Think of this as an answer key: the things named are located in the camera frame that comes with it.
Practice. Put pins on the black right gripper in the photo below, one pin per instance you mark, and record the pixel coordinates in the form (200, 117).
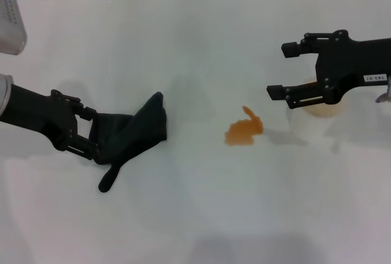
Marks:
(351, 62)

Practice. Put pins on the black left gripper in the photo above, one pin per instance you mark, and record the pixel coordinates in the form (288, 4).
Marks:
(39, 114)

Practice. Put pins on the dark blue rag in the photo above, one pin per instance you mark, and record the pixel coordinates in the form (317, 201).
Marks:
(134, 129)

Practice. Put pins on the white paper cup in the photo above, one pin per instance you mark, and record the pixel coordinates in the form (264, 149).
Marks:
(311, 126)

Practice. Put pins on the orange brown liquid stain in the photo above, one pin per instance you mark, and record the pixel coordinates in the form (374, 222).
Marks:
(244, 129)

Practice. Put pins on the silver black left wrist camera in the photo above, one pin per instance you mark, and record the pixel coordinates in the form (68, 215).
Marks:
(10, 25)

